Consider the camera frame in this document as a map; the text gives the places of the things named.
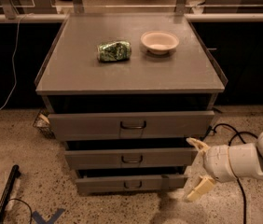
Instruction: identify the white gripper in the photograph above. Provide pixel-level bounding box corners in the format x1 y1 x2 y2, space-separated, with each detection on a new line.
187 137 235 202

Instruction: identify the grey drawer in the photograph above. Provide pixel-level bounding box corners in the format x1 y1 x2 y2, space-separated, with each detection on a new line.
76 175 187 193
48 111 215 141
65 147 197 170

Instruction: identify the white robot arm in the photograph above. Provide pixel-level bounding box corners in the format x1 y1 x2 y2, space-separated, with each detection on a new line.
187 132 263 202

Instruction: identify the grey top drawer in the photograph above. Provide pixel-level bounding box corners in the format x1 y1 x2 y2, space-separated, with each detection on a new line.
48 111 215 141

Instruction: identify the grey bottom drawer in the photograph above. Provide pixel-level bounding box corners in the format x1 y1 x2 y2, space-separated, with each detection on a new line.
76 175 187 193

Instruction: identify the grey drawer cabinet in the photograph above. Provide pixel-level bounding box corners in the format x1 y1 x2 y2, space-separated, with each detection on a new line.
34 13 228 195

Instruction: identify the white paper bowl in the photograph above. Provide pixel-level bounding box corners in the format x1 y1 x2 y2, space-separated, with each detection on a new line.
141 31 179 55

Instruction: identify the blue tape cross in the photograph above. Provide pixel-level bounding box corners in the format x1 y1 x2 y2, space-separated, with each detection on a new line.
32 207 66 224

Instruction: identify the black bar on floor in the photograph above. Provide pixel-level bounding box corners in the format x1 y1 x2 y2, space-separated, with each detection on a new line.
0 165 21 224

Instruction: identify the black power cable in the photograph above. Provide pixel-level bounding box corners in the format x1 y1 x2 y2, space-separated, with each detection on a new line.
201 122 260 224

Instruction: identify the thin black floor cable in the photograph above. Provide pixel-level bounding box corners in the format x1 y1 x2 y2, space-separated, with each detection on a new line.
0 189 34 224

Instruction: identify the white cable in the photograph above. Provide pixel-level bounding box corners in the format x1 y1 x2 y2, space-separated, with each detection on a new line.
0 13 33 142

